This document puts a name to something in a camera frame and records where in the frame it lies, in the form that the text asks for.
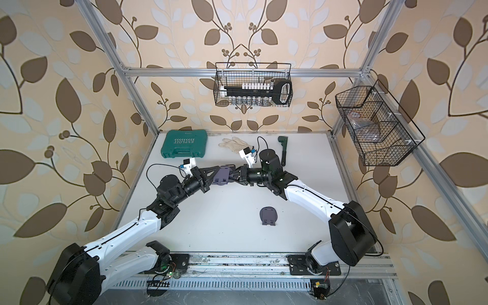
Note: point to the grey phone stand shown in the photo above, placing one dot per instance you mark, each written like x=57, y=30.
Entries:
x=268, y=216
x=222, y=176

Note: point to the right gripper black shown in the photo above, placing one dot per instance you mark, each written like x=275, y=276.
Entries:
x=244, y=175

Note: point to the aluminium frame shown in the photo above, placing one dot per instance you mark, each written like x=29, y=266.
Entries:
x=466, y=215

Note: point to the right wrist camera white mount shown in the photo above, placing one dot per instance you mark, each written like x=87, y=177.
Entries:
x=249, y=155

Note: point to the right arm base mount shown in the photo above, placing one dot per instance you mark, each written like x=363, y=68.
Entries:
x=305, y=265

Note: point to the socket set in basket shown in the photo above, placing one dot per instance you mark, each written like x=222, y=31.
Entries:
x=273, y=93

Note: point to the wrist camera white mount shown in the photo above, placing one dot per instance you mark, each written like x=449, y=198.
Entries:
x=188, y=165
x=249, y=155

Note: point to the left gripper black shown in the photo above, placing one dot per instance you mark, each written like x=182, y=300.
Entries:
x=204, y=182

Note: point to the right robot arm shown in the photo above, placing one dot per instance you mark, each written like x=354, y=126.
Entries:
x=351, y=234

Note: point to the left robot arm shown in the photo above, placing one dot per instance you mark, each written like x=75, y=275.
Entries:
x=83, y=273

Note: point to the black wire basket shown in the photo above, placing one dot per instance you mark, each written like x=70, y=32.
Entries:
x=233, y=73
x=397, y=139

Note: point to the plastic bag in basket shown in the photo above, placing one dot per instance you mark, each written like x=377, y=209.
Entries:
x=364, y=130

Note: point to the white work glove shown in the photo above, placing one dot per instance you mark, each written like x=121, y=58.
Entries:
x=234, y=144

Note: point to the green black hand tool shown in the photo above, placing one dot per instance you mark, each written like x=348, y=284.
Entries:
x=283, y=140

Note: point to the aluminium front rail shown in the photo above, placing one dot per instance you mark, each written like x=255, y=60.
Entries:
x=275, y=265

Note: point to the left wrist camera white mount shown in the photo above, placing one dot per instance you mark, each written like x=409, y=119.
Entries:
x=188, y=165

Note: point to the black wire basket right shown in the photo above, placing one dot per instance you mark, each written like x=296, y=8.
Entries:
x=397, y=139

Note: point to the green plastic tool case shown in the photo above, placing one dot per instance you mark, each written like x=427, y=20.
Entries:
x=185, y=143

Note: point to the black wire basket centre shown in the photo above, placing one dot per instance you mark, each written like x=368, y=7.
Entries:
x=233, y=73

